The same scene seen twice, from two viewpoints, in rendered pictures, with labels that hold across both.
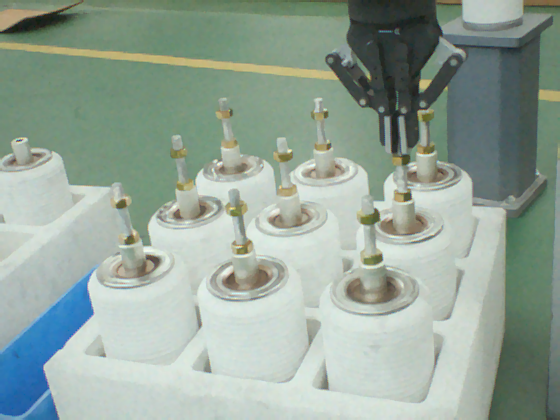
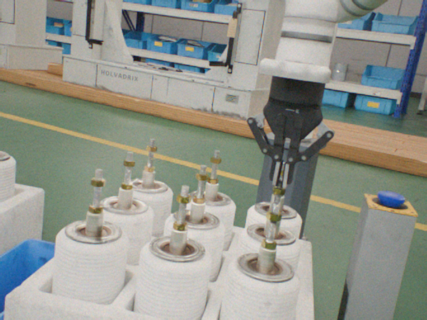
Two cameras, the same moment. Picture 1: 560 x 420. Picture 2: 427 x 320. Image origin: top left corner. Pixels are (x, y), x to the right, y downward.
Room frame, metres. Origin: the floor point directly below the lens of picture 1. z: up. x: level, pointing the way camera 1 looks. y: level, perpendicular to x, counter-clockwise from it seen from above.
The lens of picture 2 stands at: (0.01, 0.17, 0.53)
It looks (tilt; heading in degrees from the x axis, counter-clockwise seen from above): 14 degrees down; 345
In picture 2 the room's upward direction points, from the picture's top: 8 degrees clockwise
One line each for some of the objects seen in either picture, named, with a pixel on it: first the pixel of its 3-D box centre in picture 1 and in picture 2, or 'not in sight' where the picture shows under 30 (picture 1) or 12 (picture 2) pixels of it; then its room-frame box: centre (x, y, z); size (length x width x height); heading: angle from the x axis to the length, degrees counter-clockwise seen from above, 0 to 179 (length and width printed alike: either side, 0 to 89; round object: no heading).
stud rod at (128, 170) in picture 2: (182, 169); (128, 175); (0.76, 0.10, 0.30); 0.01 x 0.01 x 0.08; 89
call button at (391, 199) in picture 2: not in sight; (390, 200); (0.66, -0.31, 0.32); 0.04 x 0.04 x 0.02
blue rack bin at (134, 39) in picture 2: not in sight; (142, 40); (6.81, -0.51, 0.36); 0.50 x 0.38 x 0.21; 140
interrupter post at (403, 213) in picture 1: (403, 213); (272, 226); (0.66, -0.12, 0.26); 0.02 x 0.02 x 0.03
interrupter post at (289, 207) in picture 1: (289, 207); (197, 212); (0.71, -0.01, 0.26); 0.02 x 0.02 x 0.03
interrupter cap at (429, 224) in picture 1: (404, 225); (271, 235); (0.66, -0.12, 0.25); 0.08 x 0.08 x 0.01
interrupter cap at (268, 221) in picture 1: (291, 219); (196, 220); (0.71, -0.01, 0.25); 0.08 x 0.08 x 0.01
